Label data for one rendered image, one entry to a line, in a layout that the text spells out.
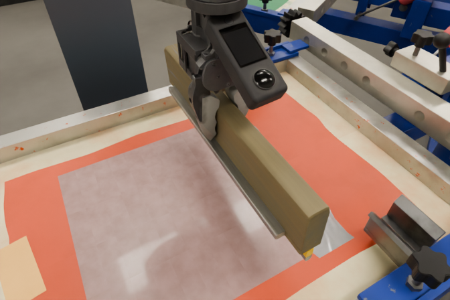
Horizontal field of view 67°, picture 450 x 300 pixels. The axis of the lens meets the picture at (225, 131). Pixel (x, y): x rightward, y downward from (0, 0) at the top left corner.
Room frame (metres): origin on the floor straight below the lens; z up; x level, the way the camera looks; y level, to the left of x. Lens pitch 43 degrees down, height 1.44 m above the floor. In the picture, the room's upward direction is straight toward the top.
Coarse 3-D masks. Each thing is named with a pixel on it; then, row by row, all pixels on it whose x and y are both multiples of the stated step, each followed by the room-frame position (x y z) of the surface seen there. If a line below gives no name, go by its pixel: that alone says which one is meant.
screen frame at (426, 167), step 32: (288, 64) 0.74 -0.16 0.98; (160, 96) 0.59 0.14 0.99; (320, 96) 0.63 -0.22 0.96; (352, 96) 0.59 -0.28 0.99; (32, 128) 0.49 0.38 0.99; (64, 128) 0.49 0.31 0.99; (96, 128) 0.51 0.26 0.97; (384, 128) 0.49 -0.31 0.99; (0, 160) 0.43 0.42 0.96; (416, 160) 0.41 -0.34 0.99; (448, 192) 0.34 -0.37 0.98
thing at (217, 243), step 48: (336, 144) 0.48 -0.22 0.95; (240, 192) 0.36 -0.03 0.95; (336, 192) 0.36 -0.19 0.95; (384, 192) 0.36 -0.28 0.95; (144, 240) 0.27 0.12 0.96; (192, 240) 0.27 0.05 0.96; (240, 240) 0.27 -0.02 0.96; (288, 240) 0.27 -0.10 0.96; (48, 288) 0.20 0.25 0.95; (96, 288) 0.20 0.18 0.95; (144, 288) 0.20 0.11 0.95; (192, 288) 0.20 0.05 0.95; (240, 288) 0.20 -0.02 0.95; (288, 288) 0.20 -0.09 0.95
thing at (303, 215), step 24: (168, 48) 0.54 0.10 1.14; (168, 72) 0.54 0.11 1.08; (216, 96) 0.39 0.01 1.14; (216, 120) 0.36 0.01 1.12; (240, 120) 0.34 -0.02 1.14; (240, 144) 0.30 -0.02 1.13; (264, 144) 0.29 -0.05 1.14; (240, 168) 0.30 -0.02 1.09; (264, 168) 0.26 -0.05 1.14; (288, 168) 0.25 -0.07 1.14; (264, 192) 0.25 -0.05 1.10; (288, 192) 0.22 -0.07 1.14; (312, 192) 0.22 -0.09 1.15; (288, 216) 0.21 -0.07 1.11; (312, 216) 0.19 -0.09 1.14; (312, 240) 0.19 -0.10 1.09
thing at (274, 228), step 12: (180, 96) 0.48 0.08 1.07; (192, 120) 0.42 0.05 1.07; (216, 144) 0.36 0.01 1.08; (216, 156) 0.34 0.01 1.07; (228, 168) 0.31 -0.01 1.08; (240, 180) 0.29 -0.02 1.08; (252, 192) 0.27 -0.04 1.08; (252, 204) 0.25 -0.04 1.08; (264, 204) 0.25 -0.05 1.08; (264, 216) 0.23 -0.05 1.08; (276, 228) 0.21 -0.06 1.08
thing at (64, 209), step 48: (288, 96) 0.64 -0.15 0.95; (144, 144) 0.48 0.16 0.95; (192, 144) 0.48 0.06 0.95; (288, 144) 0.48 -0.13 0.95; (48, 192) 0.36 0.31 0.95; (96, 192) 0.36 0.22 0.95; (144, 192) 0.36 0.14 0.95; (192, 192) 0.36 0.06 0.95; (48, 240) 0.27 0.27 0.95; (96, 240) 0.27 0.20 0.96
